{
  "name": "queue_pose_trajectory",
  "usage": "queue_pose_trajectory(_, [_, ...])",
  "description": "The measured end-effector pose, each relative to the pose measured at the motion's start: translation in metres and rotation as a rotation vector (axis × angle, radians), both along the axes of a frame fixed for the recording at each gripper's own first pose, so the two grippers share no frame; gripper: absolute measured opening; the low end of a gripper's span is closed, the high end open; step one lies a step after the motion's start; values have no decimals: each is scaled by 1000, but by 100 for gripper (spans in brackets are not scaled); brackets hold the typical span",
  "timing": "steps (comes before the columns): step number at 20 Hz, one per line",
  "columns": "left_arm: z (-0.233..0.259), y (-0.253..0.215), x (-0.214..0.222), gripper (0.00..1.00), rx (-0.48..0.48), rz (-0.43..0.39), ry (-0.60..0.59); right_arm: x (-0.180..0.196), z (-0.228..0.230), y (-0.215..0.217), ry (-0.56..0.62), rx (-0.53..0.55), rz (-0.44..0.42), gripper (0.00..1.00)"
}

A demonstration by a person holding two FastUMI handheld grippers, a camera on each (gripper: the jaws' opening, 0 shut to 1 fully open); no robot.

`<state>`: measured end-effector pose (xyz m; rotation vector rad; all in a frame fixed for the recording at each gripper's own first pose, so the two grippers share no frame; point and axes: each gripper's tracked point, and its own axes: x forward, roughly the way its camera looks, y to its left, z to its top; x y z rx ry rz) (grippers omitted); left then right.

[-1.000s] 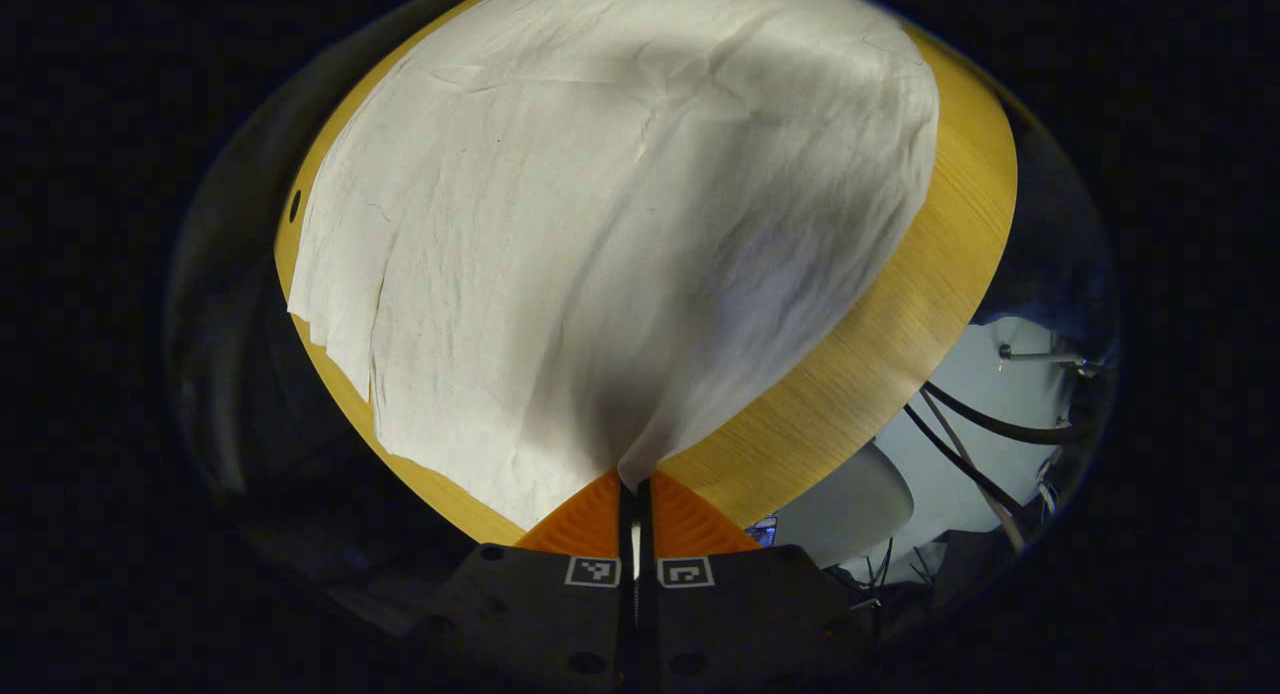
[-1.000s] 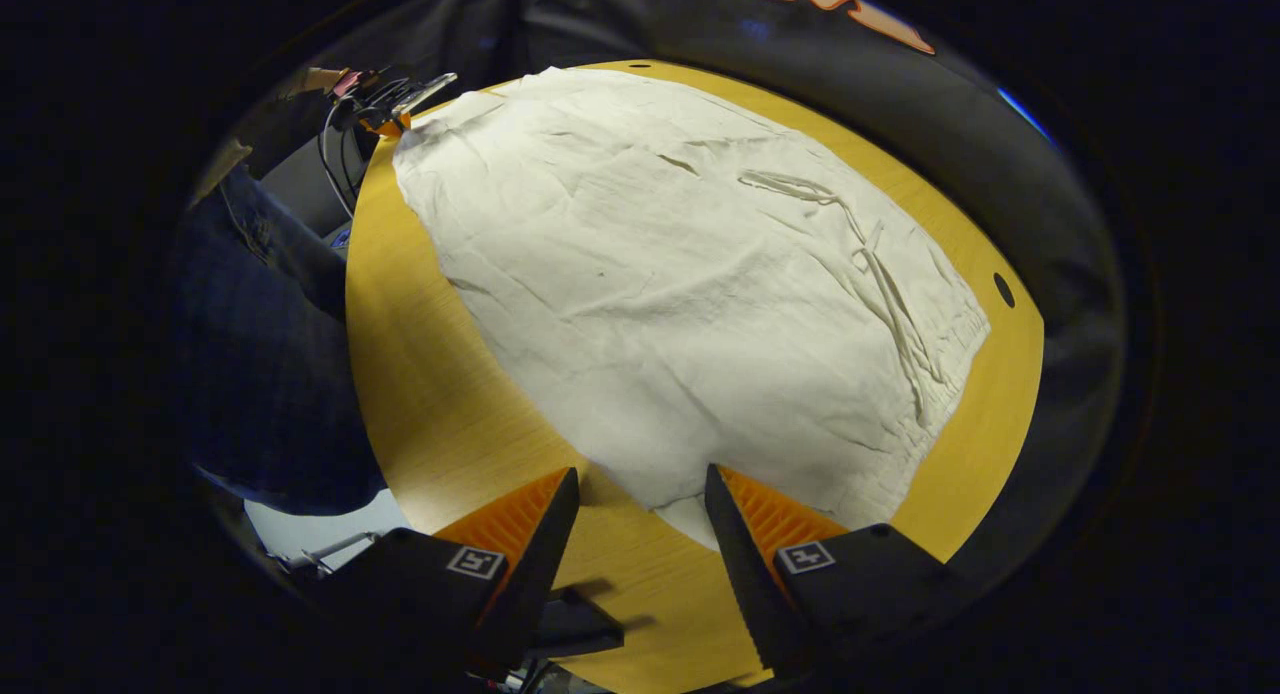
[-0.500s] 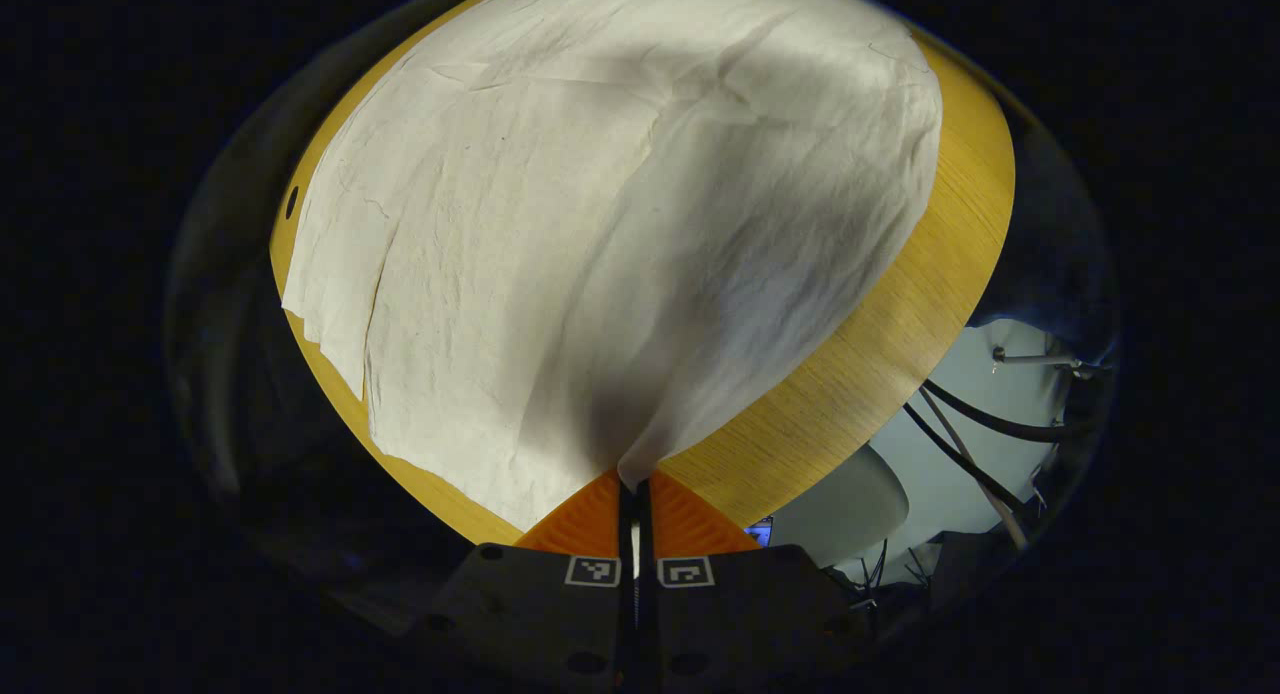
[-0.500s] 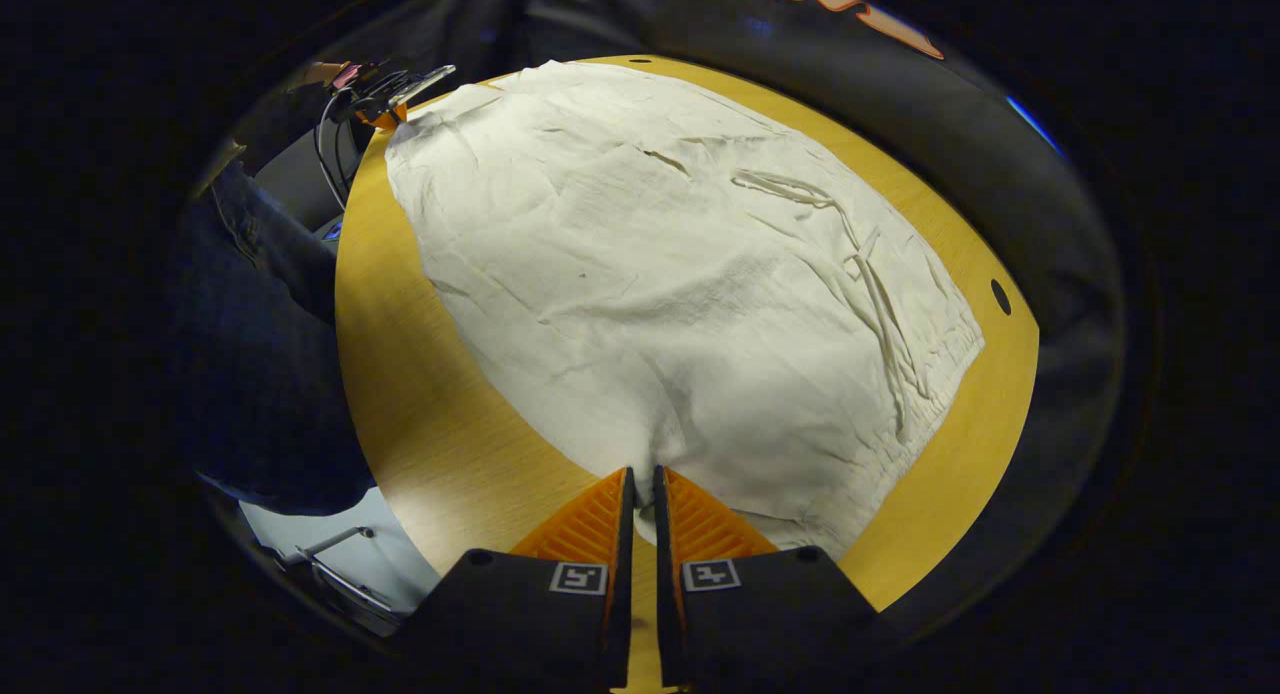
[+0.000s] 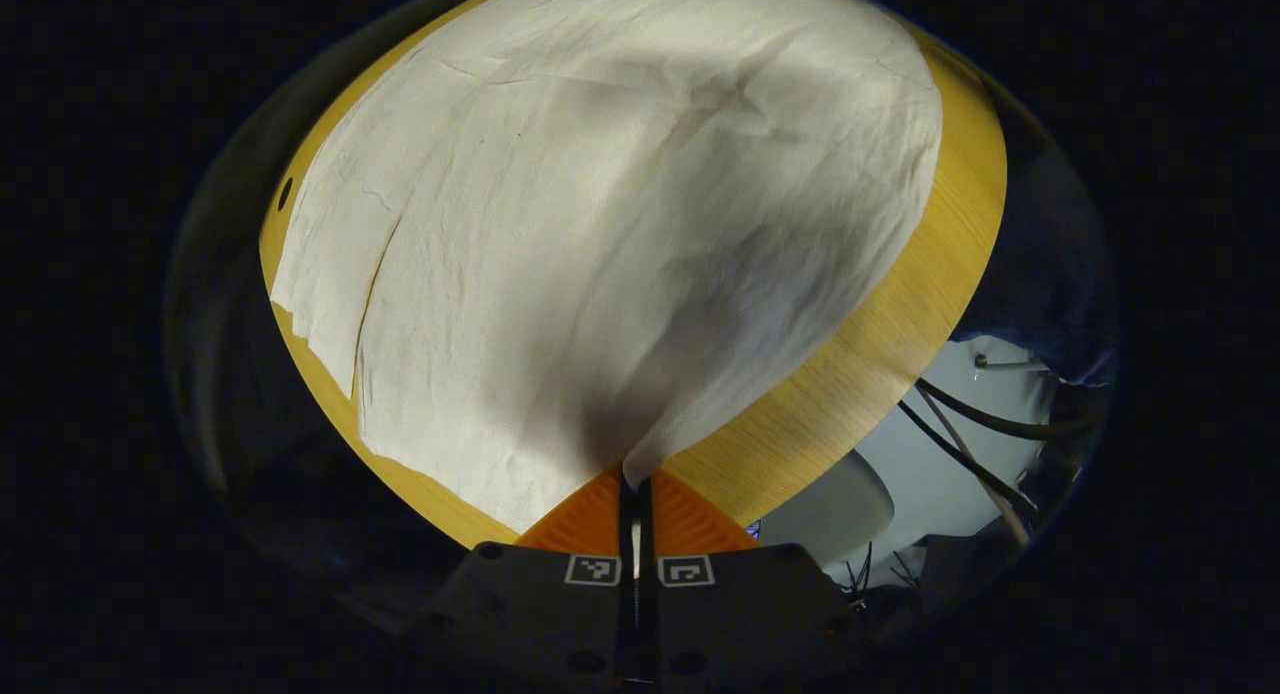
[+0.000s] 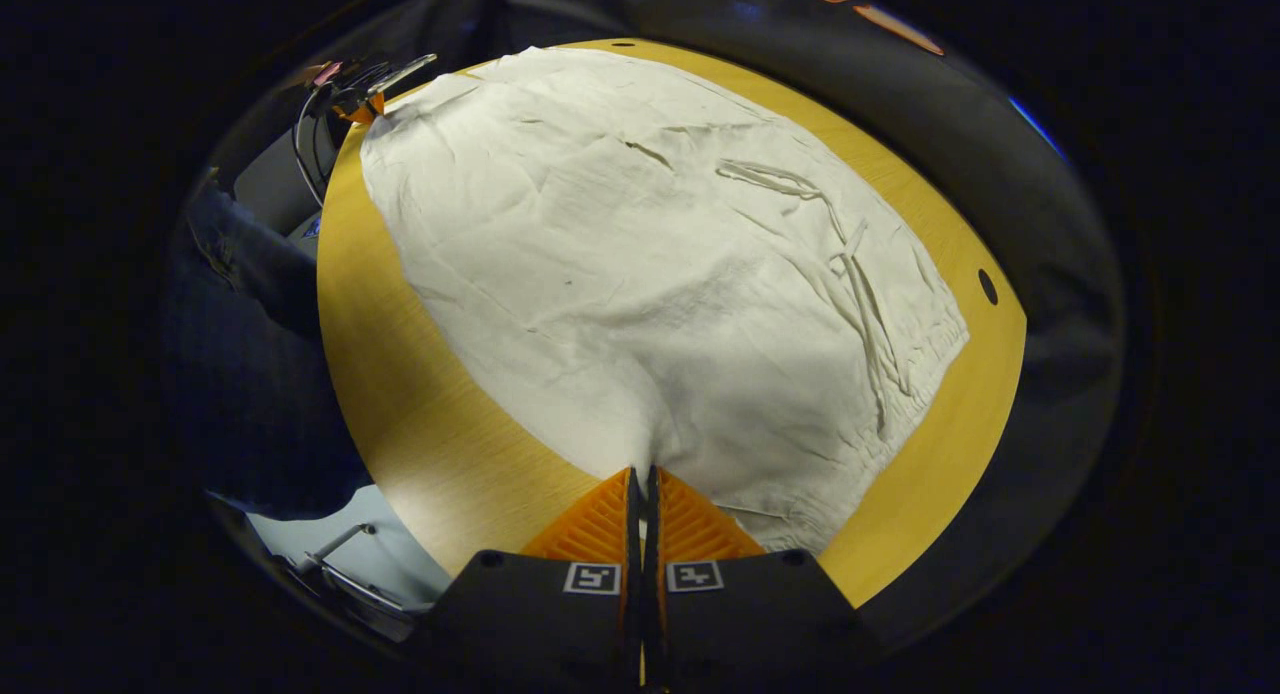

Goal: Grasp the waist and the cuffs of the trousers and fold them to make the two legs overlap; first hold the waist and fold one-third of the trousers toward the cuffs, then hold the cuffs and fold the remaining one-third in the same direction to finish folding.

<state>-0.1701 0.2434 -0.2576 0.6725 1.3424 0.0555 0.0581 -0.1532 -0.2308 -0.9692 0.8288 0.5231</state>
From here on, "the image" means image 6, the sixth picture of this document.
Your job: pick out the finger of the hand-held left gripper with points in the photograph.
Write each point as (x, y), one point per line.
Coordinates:
(372, 104)

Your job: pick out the metal frame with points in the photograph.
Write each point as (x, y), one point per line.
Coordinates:
(340, 542)

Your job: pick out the person's dark blue trousers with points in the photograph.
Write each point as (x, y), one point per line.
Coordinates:
(250, 374)

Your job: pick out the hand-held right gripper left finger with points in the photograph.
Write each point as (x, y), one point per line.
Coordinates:
(560, 614)

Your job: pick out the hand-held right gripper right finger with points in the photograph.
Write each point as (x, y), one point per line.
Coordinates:
(740, 614)

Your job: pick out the white jeans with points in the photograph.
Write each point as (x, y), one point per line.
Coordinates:
(620, 274)

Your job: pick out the black backdrop cloth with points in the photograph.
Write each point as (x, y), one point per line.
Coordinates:
(1050, 274)

